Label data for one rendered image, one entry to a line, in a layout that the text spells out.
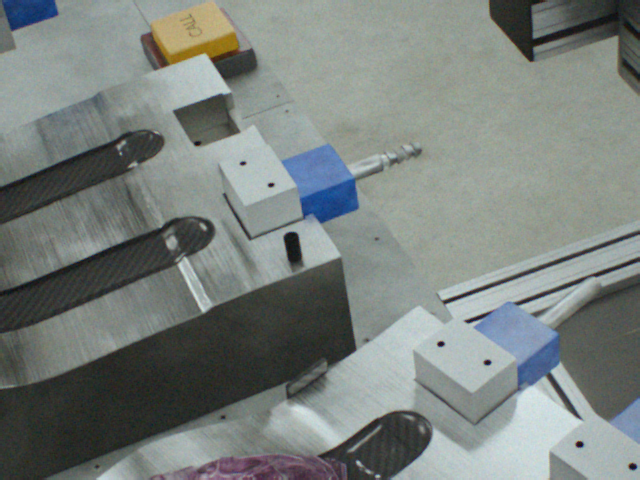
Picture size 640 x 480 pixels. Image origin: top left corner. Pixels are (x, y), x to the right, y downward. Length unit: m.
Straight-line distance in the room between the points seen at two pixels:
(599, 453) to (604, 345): 0.97
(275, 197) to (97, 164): 0.17
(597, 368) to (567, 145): 0.72
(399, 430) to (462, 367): 0.05
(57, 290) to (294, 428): 0.19
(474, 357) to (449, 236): 1.39
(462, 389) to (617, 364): 0.92
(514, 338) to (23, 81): 0.58
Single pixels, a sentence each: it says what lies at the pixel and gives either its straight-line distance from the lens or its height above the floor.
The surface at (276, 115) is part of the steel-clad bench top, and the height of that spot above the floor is 0.80.
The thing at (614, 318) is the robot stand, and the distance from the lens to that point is 1.73.
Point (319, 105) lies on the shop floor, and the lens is 2.46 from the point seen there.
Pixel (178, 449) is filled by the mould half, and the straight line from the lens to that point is 0.75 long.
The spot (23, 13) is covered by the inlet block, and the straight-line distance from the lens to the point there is 1.07.
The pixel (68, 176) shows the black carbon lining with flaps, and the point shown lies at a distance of 0.97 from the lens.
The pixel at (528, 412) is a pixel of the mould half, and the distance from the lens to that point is 0.79.
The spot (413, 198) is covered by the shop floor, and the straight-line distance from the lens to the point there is 2.24.
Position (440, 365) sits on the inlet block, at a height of 0.88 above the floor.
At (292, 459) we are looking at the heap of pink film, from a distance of 0.74.
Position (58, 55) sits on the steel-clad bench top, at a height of 0.80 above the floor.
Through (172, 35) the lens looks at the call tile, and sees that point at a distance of 1.17.
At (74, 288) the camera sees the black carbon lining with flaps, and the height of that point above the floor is 0.88.
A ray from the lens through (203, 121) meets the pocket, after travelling 1.00.
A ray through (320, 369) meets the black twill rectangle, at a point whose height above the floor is 0.86.
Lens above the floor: 1.46
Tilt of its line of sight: 42 degrees down
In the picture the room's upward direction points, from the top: 11 degrees counter-clockwise
